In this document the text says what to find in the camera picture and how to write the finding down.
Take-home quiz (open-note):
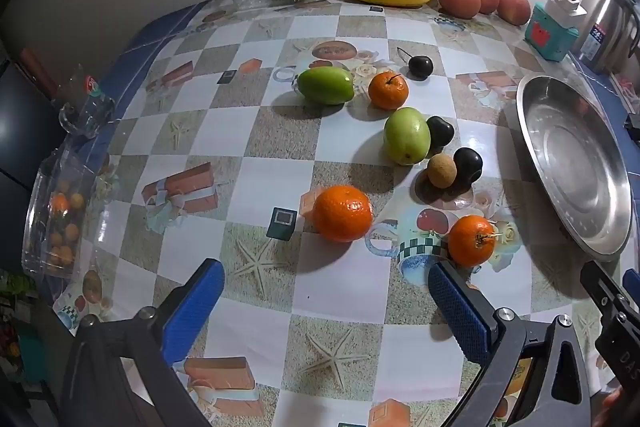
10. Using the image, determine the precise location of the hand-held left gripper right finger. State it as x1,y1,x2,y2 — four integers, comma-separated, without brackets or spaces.
428,261,601,427

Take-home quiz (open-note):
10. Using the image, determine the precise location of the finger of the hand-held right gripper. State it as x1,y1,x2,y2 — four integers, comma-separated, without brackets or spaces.
580,261,632,323
622,268,640,303

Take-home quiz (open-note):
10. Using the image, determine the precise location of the round green jujube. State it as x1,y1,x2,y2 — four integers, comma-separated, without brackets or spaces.
383,107,432,166

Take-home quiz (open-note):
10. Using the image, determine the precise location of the teal plastic box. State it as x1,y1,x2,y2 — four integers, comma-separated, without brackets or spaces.
523,3,581,62

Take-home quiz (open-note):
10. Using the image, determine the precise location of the large steel bowl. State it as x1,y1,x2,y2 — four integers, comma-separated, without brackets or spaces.
515,74,633,263

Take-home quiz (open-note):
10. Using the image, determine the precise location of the clear container of small oranges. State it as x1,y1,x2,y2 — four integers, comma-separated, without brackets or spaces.
20,147,118,280

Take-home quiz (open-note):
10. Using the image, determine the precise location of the brown longan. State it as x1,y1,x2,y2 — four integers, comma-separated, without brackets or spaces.
426,153,457,188

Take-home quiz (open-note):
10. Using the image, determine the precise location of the tangerine with dark stem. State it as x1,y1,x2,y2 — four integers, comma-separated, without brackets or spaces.
368,71,410,110

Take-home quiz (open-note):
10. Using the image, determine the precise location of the black plum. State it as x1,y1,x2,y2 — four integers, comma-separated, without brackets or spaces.
426,116,456,159

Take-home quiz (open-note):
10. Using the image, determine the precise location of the large tangerine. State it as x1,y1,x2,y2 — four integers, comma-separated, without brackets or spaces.
312,185,374,243

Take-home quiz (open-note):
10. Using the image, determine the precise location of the stainless steel kettle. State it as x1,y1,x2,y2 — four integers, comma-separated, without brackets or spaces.
575,0,640,75

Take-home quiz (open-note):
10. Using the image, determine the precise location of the oblong green jujube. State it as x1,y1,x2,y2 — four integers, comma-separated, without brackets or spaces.
297,66,356,106

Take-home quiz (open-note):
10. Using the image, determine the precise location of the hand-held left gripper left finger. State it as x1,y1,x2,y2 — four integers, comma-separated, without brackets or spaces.
60,258,226,427

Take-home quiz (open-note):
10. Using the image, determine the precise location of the tangerine with pale twig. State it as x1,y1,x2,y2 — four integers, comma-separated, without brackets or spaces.
446,214,502,269

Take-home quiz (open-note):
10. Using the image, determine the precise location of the dark cabinet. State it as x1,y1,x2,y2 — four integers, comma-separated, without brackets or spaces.
0,52,68,258

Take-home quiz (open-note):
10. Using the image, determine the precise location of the checkered printed tablecloth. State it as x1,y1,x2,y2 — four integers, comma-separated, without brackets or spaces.
30,0,640,427

